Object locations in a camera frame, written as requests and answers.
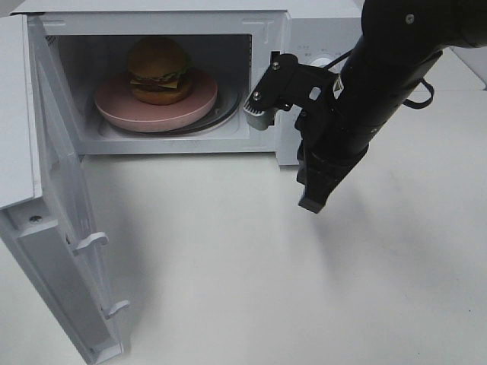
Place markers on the white microwave oven body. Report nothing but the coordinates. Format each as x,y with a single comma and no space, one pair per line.
234,40

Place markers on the pink round plate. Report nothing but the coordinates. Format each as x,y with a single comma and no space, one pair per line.
202,82

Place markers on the upper white power knob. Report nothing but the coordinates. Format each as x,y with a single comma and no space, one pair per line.
320,62

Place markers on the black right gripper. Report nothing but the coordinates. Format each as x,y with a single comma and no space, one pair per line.
340,115

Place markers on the white warning label sticker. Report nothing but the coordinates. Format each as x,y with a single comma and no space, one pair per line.
262,83

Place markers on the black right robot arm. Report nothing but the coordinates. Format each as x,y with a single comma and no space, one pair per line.
408,37

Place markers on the burger with lettuce and cheese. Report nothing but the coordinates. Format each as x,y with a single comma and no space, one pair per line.
159,71

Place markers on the glass microwave turntable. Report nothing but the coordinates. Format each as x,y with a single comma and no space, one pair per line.
224,112

